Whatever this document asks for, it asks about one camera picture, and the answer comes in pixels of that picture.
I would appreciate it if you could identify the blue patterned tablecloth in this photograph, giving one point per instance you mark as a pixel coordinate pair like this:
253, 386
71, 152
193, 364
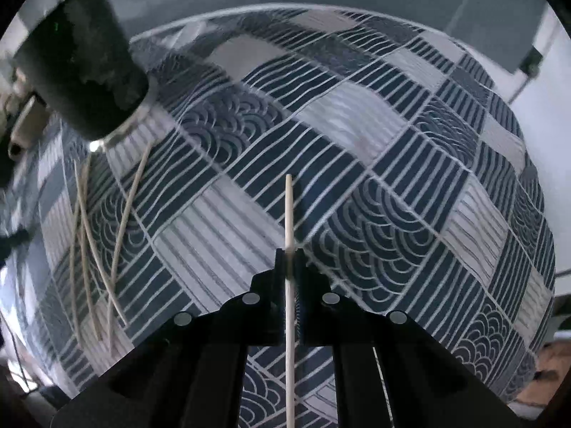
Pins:
430, 263

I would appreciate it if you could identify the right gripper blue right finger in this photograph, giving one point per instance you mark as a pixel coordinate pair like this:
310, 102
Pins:
299, 276

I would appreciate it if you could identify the dark cylindrical utensil holder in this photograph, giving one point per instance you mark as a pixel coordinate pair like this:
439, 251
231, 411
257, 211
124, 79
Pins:
78, 60

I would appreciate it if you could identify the beige ceramic mug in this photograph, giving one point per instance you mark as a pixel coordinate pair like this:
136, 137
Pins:
28, 127

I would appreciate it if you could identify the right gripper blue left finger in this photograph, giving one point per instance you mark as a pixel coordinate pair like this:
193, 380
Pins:
279, 287

